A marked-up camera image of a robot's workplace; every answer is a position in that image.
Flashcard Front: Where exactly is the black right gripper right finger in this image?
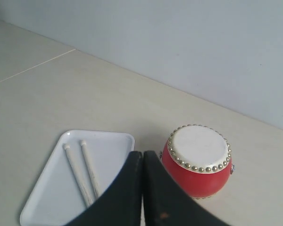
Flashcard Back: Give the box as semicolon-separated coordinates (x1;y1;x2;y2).
143;151;228;226

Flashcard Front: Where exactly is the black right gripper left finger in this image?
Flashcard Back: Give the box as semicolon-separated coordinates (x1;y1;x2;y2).
67;151;142;226

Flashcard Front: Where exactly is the wooden drumstick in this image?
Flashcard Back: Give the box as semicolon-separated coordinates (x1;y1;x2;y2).
63;144;93;208
80;140;100;199

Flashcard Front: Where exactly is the red small drum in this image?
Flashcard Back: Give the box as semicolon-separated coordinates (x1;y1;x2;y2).
160;124;235;199

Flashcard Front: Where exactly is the white rectangular plastic tray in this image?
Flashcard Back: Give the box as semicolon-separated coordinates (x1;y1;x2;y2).
20;129;135;226

